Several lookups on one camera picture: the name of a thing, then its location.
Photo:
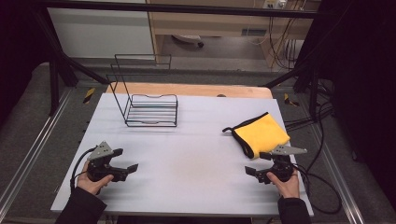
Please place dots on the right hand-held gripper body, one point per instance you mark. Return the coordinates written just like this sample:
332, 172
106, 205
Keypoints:
283, 166

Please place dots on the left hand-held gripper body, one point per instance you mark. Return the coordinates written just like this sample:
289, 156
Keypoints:
99, 155

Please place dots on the yellow cloth with black trim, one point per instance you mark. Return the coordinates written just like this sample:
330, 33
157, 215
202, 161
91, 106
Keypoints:
261, 135

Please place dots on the person's right hand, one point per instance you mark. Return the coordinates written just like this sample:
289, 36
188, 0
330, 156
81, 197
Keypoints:
289, 188

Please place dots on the person's left hand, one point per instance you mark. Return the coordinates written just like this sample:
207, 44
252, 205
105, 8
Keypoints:
90, 185

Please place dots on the white foam board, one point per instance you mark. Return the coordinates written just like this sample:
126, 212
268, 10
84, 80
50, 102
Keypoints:
186, 155

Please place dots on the yellow and black tape strip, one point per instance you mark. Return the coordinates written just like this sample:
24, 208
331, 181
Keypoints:
290, 100
89, 95

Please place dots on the wooden table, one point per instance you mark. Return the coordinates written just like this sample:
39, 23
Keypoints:
193, 90

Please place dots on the white panel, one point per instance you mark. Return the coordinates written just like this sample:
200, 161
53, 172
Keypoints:
99, 34

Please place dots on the black curtain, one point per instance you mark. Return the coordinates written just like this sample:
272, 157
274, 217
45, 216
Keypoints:
18, 56
364, 77

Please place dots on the white chair base with caster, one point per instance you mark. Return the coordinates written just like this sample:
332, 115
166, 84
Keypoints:
188, 39

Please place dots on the white power strip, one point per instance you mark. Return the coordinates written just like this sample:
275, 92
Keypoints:
274, 3

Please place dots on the aluminium rail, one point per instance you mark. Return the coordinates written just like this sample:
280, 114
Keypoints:
31, 155
334, 174

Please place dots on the black metal frame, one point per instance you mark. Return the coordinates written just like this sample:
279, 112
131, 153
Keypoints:
186, 9

